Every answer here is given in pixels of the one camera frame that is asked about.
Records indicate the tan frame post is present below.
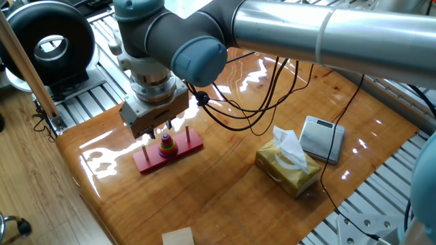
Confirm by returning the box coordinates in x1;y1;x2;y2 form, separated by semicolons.
0;10;67;132

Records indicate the silver Schunk gripper body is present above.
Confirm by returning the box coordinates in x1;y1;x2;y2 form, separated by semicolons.
119;86;190;140

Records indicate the black round ring device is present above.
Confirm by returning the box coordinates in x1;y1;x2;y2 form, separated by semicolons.
0;0;106;103

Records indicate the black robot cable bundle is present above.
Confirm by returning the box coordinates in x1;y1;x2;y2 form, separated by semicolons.
185;50;314;137

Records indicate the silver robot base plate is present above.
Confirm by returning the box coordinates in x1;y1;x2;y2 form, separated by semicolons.
336;212;405;245

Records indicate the silver digital scale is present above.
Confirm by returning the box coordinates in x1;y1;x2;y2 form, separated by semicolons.
298;115;345;165

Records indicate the red Hanoi base with pegs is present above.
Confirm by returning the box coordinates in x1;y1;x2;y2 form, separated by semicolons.
131;125;204;175

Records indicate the thin black cable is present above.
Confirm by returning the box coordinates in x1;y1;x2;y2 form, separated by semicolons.
319;73;384;243

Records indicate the yellow tissue box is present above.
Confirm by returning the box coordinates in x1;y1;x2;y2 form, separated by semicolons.
254;140;322;199

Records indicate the chrome chair leg with caster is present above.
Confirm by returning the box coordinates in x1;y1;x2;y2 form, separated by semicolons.
0;210;32;245

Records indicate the white tissue paper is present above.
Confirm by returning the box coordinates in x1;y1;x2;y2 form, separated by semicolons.
272;125;311;175

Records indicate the beige square block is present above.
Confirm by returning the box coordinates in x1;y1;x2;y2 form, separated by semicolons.
161;227;196;245

